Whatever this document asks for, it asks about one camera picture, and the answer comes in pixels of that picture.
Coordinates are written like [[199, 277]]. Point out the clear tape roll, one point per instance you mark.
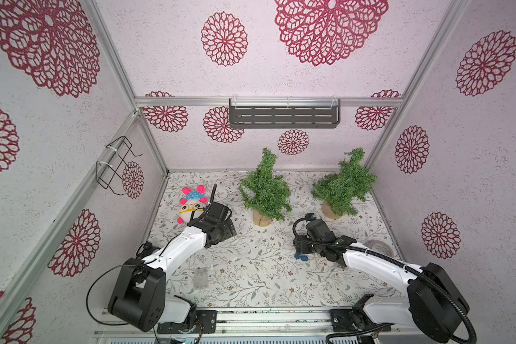
[[381, 247]]

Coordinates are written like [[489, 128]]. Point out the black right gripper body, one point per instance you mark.
[[299, 248]]

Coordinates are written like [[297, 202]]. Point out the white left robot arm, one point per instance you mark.
[[139, 294]]

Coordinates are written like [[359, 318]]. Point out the blue wicker light ball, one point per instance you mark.
[[299, 256]]

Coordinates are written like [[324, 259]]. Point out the small green christmas tree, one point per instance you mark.
[[265, 194], [338, 190]]

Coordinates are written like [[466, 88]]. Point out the right small green christmas tree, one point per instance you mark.
[[338, 190]]

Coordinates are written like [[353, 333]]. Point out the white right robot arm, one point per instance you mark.
[[430, 300]]

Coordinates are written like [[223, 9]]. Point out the metal base rail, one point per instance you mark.
[[237, 325]]

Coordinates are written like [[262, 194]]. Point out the black wire wall rack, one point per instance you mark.
[[120, 173]]

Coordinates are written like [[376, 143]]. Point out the white pink plush toy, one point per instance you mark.
[[192, 204]]

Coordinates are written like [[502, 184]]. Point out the left small green christmas tree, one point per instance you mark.
[[265, 194]]

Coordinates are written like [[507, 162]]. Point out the clear plastic battery box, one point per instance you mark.
[[201, 278]]

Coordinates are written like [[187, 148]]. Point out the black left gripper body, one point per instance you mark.
[[228, 230]]

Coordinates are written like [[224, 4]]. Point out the grey wall shelf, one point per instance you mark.
[[284, 114]]

